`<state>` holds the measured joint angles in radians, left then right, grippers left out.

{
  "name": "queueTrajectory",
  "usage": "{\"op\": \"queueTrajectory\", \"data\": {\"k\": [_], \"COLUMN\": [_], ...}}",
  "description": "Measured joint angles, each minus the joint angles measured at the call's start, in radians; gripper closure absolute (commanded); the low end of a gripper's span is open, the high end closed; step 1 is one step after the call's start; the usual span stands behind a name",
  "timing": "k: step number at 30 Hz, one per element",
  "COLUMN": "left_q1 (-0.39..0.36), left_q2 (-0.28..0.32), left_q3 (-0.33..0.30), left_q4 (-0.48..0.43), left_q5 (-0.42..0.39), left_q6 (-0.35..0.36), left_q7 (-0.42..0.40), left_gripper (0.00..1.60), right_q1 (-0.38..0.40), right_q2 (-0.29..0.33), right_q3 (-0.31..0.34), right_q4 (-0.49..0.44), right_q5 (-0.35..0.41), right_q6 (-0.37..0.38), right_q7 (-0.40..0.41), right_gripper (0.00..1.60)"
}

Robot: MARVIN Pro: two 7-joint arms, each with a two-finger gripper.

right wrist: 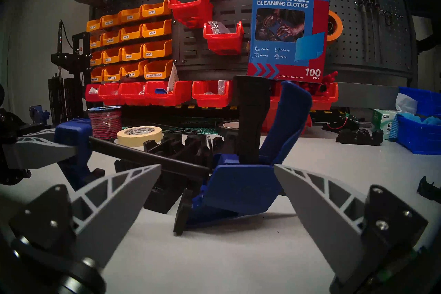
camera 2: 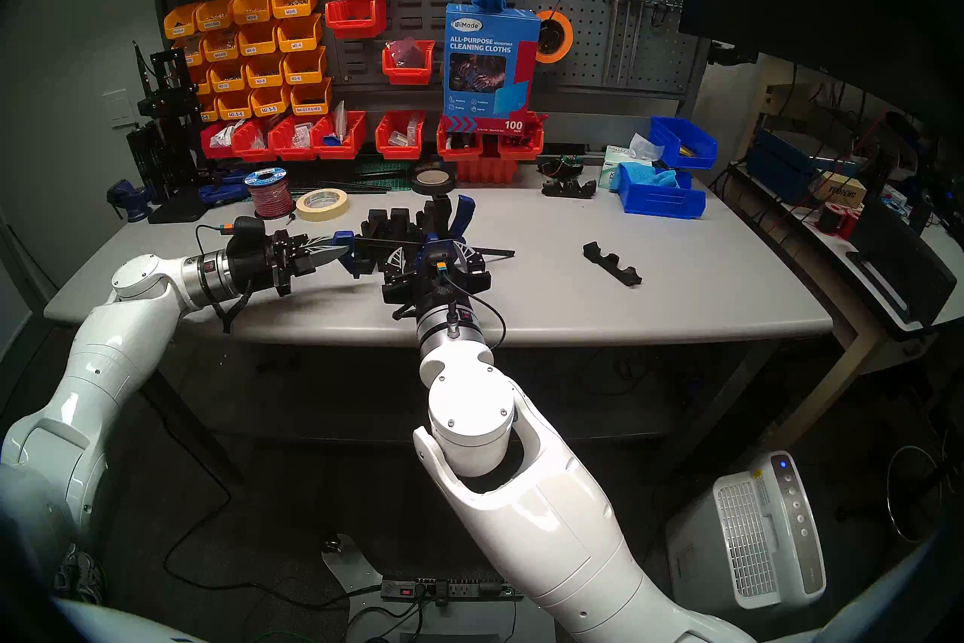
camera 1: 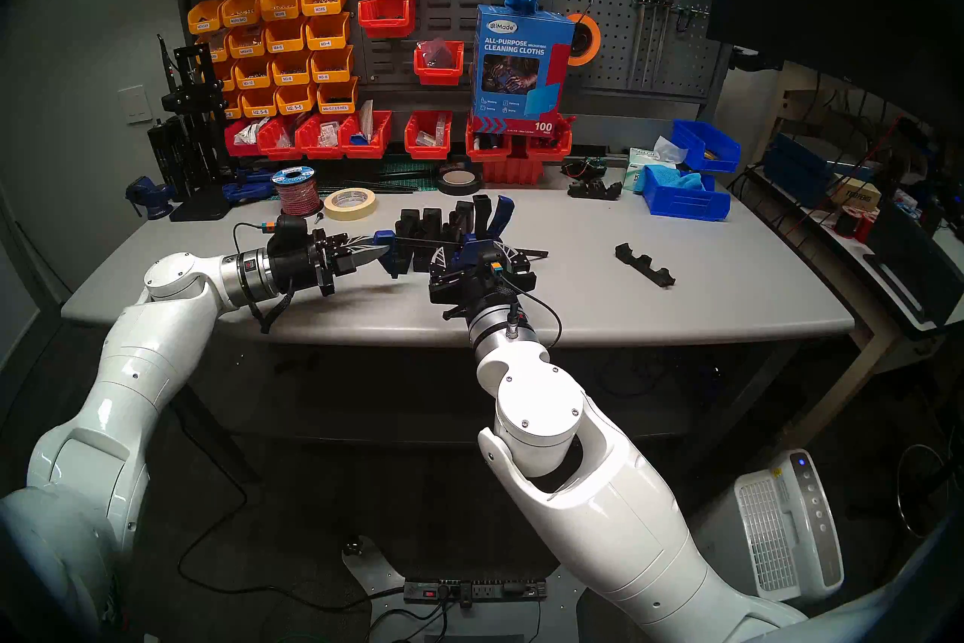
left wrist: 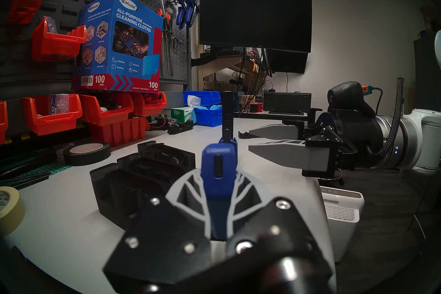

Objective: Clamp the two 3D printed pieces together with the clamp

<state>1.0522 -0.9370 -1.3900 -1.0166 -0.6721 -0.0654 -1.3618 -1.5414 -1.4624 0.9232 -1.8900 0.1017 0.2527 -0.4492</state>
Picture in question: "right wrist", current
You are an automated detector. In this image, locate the blue bench vise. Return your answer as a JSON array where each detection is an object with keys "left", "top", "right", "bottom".
[{"left": 29, "top": 106, "right": 50, "bottom": 125}]

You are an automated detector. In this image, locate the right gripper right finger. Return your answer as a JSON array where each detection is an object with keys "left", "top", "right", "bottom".
[{"left": 274, "top": 164, "right": 428, "bottom": 284}]

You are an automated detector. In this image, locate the beige masking tape roll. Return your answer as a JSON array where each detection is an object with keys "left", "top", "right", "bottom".
[{"left": 117, "top": 126, "right": 163, "bottom": 148}]

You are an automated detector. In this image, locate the black tool stand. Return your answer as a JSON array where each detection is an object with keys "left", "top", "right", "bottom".
[{"left": 48, "top": 19, "right": 92, "bottom": 125}]

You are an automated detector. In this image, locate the black printed clip block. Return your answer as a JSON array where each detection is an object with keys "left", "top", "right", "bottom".
[{"left": 336, "top": 128, "right": 383, "bottom": 146}]

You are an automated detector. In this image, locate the blue black bar clamp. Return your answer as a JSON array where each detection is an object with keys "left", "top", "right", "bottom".
[{"left": 54, "top": 76, "right": 312, "bottom": 236}]

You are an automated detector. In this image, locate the orange tape roll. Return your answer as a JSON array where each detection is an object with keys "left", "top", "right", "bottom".
[{"left": 327, "top": 10, "right": 344, "bottom": 44}]

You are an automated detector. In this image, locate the black 3D printed piece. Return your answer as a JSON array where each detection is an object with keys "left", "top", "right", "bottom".
[
  {"left": 114, "top": 140, "right": 162, "bottom": 194},
  {"left": 143, "top": 135, "right": 224, "bottom": 214}
]

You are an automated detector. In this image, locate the red wire spool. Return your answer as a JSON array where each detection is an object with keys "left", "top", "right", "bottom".
[{"left": 88, "top": 106, "right": 123, "bottom": 140}]

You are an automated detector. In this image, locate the black printed notched bracket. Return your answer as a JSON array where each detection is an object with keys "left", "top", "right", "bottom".
[{"left": 417, "top": 176, "right": 441, "bottom": 203}]

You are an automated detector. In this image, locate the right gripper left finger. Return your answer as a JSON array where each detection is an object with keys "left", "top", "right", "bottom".
[{"left": 9, "top": 164, "right": 162, "bottom": 269}]

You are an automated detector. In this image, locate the green white tissue box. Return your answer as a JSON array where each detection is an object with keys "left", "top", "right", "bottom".
[{"left": 371, "top": 93, "right": 409, "bottom": 140}]

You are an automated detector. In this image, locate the blue cleaning cloths box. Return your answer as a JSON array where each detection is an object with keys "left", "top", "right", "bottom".
[{"left": 247, "top": 0, "right": 330, "bottom": 84}]

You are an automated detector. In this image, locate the dark grey pegboard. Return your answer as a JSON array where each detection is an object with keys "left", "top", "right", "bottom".
[{"left": 88, "top": 0, "right": 419, "bottom": 87}]

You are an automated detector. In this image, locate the black tape roll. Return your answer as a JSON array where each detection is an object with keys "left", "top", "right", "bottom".
[{"left": 217, "top": 120, "right": 242, "bottom": 137}]

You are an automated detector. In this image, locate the red storage bin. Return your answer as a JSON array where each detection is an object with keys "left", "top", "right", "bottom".
[
  {"left": 192, "top": 80, "right": 232, "bottom": 108},
  {"left": 145, "top": 81, "right": 193, "bottom": 107},
  {"left": 85, "top": 84, "right": 101, "bottom": 102},
  {"left": 168, "top": 0, "right": 213, "bottom": 29},
  {"left": 98, "top": 83, "right": 124, "bottom": 105},
  {"left": 119, "top": 82, "right": 148, "bottom": 106},
  {"left": 203, "top": 20, "right": 244, "bottom": 55},
  {"left": 308, "top": 81, "right": 339, "bottom": 111}
]

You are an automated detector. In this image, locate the black device with red wires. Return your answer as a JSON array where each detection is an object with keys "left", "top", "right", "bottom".
[{"left": 322, "top": 114, "right": 359, "bottom": 132}]

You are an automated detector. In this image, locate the blue cloth in bin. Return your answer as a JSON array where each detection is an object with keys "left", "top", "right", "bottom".
[{"left": 401, "top": 112, "right": 441, "bottom": 126}]

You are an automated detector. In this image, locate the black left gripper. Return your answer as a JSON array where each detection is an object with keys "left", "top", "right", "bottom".
[{"left": 0, "top": 107, "right": 78, "bottom": 186}]

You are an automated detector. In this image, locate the blue plastic storage bin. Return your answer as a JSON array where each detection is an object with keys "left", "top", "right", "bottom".
[
  {"left": 398, "top": 87, "right": 441, "bottom": 116},
  {"left": 396, "top": 112, "right": 441, "bottom": 155}
]

